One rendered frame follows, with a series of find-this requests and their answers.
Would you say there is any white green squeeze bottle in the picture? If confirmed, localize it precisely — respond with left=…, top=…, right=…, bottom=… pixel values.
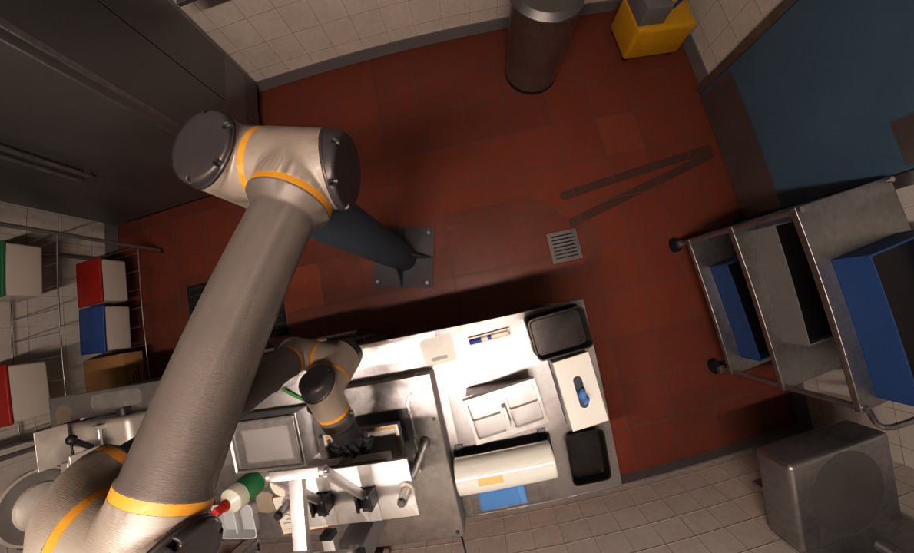
left=210, top=472, right=267, bottom=518

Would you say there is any steel trolley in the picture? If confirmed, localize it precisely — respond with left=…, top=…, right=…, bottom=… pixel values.
left=667, top=177, right=914, bottom=431

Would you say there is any small blue crate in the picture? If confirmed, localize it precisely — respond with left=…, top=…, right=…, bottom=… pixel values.
left=708, top=257, right=770, bottom=363

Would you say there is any white dispenser box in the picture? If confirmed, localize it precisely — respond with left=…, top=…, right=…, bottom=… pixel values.
left=550, top=351, right=611, bottom=433

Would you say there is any small red white box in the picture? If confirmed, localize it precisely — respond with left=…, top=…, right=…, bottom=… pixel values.
left=75, top=257, right=130, bottom=309

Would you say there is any blue white box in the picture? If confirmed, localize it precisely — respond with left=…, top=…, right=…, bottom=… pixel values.
left=78, top=305, right=133, bottom=356

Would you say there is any blue door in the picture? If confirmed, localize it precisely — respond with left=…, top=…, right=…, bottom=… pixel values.
left=701, top=0, right=914, bottom=217

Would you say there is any steel work table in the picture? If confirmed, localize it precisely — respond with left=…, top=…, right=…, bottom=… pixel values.
left=286, top=299, right=624, bottom=540

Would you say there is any beige card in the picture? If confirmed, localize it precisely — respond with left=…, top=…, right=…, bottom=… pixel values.
left=419, top=333, right=457, bottom=364

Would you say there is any grey tray sealer body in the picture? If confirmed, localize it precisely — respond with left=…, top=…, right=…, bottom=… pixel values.
left=229, top=367, right=467, bottom=553

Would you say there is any grey floor drain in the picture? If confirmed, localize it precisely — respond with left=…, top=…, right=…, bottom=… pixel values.
left=546, top=227, right=585, bottom=265

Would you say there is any large red white box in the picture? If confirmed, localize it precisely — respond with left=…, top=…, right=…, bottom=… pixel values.
left=0, top=360, right=50, bottom=432

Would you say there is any black plastic tray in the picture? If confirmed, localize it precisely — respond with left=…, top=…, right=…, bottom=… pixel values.
left=565, top=428, right=613, bottom=486
left=527, top=305, right=591, bottom=361

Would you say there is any white lever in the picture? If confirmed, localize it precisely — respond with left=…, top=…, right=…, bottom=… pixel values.
left=263, top=457, right=416, bottom=553

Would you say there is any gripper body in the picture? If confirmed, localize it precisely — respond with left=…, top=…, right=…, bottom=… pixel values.
left=326, top=425, right=374, bottom=459

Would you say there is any steel box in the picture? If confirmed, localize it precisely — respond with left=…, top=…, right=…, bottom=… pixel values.
left=756, top=419, right=914, bottom=553

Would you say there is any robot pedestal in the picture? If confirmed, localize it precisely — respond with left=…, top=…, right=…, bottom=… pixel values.
left=310, top=206, right=435, bottom=290

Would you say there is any blue cloth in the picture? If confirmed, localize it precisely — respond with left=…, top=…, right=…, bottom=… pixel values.
left=478, top=485, right=529, bottom=512

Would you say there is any yellow bin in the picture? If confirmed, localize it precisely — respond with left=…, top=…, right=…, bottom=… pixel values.
left=611, top=0, right=698, bottom=61

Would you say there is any white two-compartment tray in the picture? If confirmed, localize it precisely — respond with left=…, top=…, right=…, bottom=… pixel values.
left=463, top=375, right=545, bottom=442

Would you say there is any grey framed mould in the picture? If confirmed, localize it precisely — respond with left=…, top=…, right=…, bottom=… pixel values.
left=233, top=413, right=306, bottom=472

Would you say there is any large blue crate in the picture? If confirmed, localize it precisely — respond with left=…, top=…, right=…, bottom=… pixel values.
left=831, top=226, right=914, bottom=409

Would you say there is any grey cylindrical drum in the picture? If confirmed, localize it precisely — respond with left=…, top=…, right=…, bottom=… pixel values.
left=504, top=0, right=586, bottom=95

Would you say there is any dark mould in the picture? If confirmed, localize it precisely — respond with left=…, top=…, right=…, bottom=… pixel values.
left=356, top=417, right=409, bottom=462

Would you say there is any dark steel cabinet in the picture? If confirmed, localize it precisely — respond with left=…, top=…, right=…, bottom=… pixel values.
left=0, top=0, right=260, bottom=225

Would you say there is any green white box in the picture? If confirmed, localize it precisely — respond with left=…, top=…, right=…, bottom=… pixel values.
left=0, top=240, right=44, bottom=305

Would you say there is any wire shelf unit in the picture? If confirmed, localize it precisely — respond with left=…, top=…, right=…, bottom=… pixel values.
left=0, top=215, right=164, bottom=463

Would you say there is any brown cardboard box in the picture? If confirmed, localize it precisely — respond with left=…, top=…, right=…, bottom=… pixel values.
left=82, top=350, right=147, bottom=393

